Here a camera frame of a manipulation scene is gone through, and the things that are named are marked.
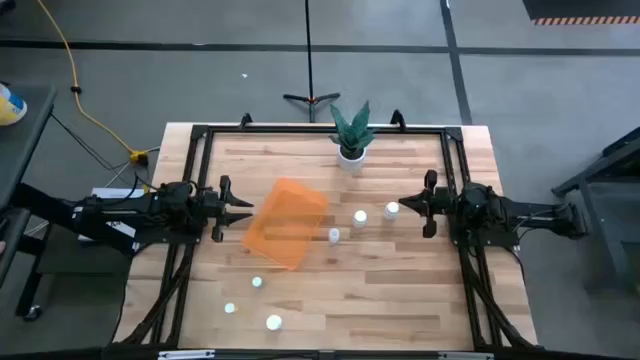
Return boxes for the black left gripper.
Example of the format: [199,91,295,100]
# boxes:
[202,174,255,244]

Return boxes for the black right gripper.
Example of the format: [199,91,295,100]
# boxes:
[398,169,455,239]

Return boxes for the orange translucent plastic basket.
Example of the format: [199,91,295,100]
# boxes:
[241,177,330,272]

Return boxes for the white plant pot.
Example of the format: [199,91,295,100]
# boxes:
[336,145,368,174]

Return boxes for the green snake plant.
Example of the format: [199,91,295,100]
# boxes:
[328,99,377,160]

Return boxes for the white paper box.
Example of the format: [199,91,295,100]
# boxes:
[77,186,147,246]

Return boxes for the black tripod stand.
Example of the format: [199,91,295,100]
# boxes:
[282,0,341,124]

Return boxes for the black metal cart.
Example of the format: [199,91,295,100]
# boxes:
[551,127,640,294]

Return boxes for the dark side table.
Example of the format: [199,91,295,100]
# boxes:
[0,84,57,322]

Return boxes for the yellow and blue container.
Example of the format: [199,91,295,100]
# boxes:
[0,82,29,127]

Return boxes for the black hazard-striped mat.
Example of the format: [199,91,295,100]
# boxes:
[521,0,640,26]

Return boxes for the black table frame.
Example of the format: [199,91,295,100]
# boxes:
[114,122,539,360]

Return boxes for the silver metal bracket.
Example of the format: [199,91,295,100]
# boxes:
[436,351,495,360]
[157,349,217,360]

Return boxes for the black floor cable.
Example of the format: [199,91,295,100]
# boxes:
[49,112,161,194]

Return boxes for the yellow cable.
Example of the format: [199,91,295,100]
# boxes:
[37,0,151,166]

